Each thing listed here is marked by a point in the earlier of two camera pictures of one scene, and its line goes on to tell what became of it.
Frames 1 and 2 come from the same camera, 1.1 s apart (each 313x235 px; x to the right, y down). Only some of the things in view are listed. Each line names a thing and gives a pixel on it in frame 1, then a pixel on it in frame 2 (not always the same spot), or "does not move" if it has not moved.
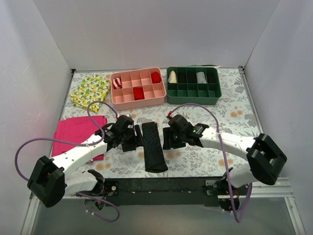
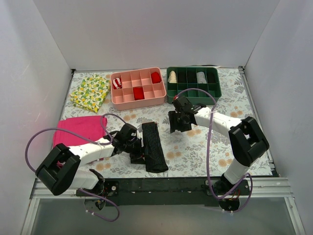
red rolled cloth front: x=138 y=93 does not move
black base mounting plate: x=203 y=191 does not move
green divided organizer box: x=193 y=85 does not move
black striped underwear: x=154 y=160 does not move
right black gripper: x=169 y=139 → x=176 y=121
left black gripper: x=132 y=141 → x=136 y=156
